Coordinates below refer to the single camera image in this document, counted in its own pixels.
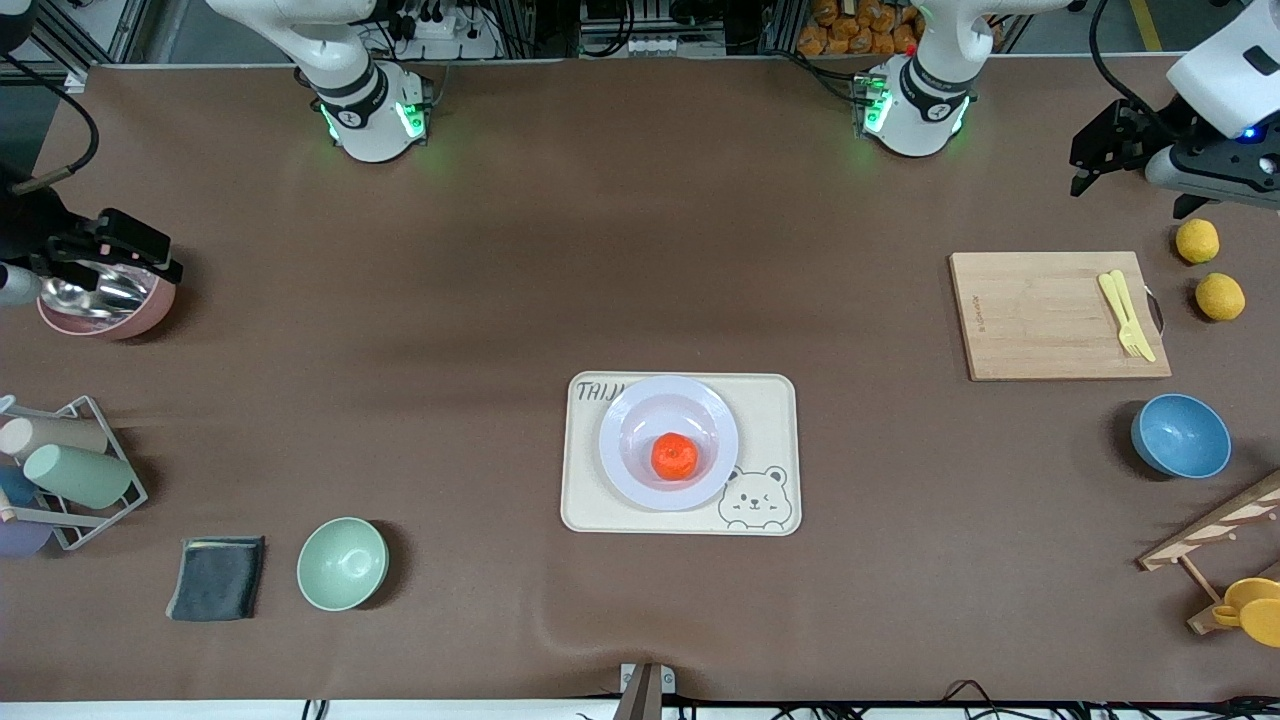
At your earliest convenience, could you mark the orange mandarin fruit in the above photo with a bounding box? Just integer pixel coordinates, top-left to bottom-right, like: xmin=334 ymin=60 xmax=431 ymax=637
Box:
xmin=651 ymin=432 xmax=700 ymax=482

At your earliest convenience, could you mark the mint green bowl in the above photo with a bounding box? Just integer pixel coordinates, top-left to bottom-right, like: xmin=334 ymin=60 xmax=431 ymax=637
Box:
xmin=296 ymin=517 xmax=389 ymax=612

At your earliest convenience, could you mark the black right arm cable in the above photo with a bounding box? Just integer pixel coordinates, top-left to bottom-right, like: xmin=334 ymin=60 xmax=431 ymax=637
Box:
xmin=0 ymin=55 xmax=101 ymax=196

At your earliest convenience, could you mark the yellow lemon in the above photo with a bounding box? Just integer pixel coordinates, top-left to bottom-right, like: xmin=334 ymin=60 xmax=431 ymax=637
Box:
xmin=1175 ymin=218 xmax=1221 ymax=265
xmin=1195 ymin=272 xmax=1247 ymax=322

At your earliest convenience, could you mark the dark grey folded cloth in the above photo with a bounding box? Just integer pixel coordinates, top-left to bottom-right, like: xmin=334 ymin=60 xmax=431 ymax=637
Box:
xmin=165 ymin=536 xmax=267 ymax=623

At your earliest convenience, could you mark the white power strip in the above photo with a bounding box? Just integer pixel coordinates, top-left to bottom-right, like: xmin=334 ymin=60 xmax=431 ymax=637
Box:
xmin=385 ymin=0 xmax=501 ymax=61

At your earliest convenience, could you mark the cream bear print tray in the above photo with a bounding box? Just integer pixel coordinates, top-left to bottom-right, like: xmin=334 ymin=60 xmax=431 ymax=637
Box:
xmin=560 ymin=372 xmax=803 ymax=537

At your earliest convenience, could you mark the wooden peg rack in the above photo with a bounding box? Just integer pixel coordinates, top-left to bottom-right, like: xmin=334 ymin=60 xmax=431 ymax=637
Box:
xmin=1138 ymin=470 xmax=1280 ymax=636

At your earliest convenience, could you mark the yellow plastic knife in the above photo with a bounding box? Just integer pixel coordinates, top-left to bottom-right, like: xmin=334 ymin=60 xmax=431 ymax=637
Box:
xmin=1110 ymin=270 xmax=1158 ymax=364

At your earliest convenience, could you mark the pink bowl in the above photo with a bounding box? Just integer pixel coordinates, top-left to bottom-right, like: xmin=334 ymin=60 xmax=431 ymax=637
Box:
xmin=37 ymin=270 xmax=177 ymax=341

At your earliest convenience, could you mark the pile of orange breads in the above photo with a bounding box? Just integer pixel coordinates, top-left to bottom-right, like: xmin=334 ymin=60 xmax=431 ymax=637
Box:
xmin=797 ymin=0 xmax=923 ymax=58

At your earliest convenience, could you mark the blue bowl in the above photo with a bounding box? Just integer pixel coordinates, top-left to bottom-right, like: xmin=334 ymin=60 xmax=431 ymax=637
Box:
xmin=1131 ymin=393 xmax=1233 ymax=480

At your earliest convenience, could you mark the lavender round plate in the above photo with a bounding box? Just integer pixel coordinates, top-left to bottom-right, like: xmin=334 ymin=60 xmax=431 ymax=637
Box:
xmin=598 ymin=375 xmax=740 ymax=512

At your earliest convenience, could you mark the wooden cutting board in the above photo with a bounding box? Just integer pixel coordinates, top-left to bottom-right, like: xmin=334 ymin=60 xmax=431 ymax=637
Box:
xmin=948 ymin=251 xmax=1173 ymax=383

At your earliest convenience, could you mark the grey wire cup rack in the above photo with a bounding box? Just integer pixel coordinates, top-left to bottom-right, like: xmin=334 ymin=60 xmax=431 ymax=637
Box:
xmin=0 ymin=395 xmax=149 ymax=552

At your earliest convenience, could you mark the mint green cup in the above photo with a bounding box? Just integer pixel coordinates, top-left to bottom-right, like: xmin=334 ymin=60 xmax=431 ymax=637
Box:
xmin=23 ymin=443 xmax=134 ymax=509

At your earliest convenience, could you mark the metal table edge clamp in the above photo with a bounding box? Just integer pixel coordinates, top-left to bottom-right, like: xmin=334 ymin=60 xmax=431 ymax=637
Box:
xmin=618 ymin=662 xmax=677 ymax=720

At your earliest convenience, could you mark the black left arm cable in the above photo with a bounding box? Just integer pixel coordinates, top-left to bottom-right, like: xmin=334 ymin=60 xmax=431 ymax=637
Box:
xmin=1088 ymin=0 xmax=1181 ymax=131

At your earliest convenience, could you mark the purple cup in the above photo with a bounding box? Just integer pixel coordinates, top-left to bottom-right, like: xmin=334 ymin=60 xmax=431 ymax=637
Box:
xmin=0 ymin=515 xmax=53 ymax=559

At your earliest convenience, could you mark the yellow plastic fork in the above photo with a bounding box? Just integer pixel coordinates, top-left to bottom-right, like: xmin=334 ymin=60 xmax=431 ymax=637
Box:
xmin=1098 ymin=272 xmax=1147 ymax=359

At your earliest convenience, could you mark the shiny metal scoop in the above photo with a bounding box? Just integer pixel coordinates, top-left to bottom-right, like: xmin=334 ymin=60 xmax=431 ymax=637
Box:
xmin=40 ymin=262 xmax=151 ymax=319

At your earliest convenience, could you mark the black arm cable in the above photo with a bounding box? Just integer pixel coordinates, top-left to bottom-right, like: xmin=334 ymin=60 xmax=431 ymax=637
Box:
xmin=0 ymin=55 xmax=101 ymax=196
xmin=1088 ymin=0 xmax=1181 ymax=131

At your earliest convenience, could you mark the yellow mug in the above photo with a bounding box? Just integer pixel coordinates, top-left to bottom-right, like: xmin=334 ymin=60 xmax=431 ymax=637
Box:
xmin=1212 ymin=577 xmax=1280 ymax=649

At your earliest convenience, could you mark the beige cup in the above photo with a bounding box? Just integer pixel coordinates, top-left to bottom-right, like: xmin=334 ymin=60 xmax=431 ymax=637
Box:
xmin=0 ymin=415 xmax=109 ymax=463

